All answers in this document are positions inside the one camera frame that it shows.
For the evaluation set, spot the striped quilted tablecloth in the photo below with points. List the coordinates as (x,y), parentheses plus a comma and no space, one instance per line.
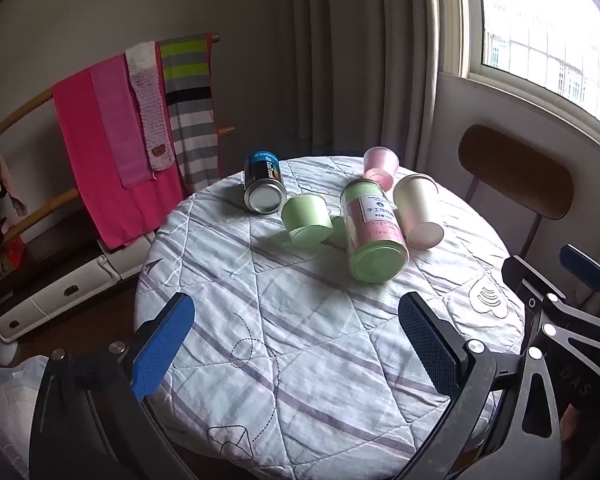
(293,369)

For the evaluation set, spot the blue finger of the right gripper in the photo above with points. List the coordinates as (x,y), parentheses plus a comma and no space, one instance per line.
(581,266)
(545,303)

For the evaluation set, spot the beige curtain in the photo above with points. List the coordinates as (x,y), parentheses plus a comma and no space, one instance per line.
(359,73)

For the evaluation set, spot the pink knitted scarf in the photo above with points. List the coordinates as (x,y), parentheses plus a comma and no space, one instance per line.
(144,76)

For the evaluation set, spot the wooden towel rack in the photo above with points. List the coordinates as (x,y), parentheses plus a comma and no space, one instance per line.
(36,155)

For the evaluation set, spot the blue black metal tumbler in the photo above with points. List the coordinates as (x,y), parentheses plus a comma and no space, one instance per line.
(265,191)

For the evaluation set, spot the white paper cup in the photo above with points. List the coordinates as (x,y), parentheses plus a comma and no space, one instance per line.
(417,201)

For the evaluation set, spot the pink plastic cup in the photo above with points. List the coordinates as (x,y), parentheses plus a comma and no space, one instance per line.
(381,165)

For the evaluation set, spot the white storage drawer unit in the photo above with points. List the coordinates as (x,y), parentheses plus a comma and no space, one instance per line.
(21,312)

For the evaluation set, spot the light pink cloth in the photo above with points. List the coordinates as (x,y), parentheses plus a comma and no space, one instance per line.
(121,120)

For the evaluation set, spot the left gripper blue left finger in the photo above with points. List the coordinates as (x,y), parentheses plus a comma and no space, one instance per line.
(157,342)

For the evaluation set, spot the white plastic bag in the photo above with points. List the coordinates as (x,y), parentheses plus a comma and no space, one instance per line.
(19,387)

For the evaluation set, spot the hot pink towel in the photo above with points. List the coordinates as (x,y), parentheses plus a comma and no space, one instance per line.
(120,216)

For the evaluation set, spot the white framed window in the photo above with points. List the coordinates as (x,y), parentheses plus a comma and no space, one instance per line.
(546,52)

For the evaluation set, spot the brown wooden chair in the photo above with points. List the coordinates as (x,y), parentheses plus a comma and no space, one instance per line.
(519,172)

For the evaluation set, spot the light green plastic cup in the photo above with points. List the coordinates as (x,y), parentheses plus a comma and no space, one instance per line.
(309,220)

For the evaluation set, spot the grey green striped scarf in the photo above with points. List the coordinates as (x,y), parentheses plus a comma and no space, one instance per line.
(186,73)

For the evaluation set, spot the green pink cookie jar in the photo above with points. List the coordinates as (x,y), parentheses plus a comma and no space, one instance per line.
(376,248)

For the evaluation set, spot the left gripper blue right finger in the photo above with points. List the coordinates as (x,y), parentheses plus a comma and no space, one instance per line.
(436,342)

